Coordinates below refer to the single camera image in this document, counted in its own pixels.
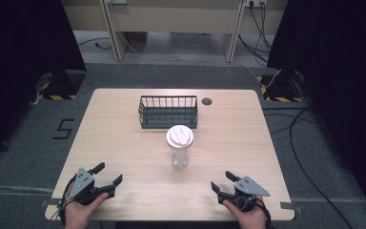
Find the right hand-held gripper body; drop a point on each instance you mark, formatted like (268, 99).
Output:
(249, 187)

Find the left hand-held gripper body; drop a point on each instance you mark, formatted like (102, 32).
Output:
(83, 183)

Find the clear bottle with white lid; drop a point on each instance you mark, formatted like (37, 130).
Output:
(179, 143)

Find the person's right hand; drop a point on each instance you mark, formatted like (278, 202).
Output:
(251, 219)

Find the person's left hand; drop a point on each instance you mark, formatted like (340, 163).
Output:
(77, 214)

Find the grey floor tape strip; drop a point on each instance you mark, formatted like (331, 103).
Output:
(290, 206)
(48, 202)

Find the black tape floor number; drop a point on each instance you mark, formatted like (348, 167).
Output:
(64, 129)

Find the black stand base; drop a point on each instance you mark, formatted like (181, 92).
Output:
(282, 89)
(62, 86)

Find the dark curtain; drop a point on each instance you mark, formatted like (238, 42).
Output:
(19, 63)
(346, 79)

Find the white wall socket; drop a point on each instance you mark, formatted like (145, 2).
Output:
(255, 2)

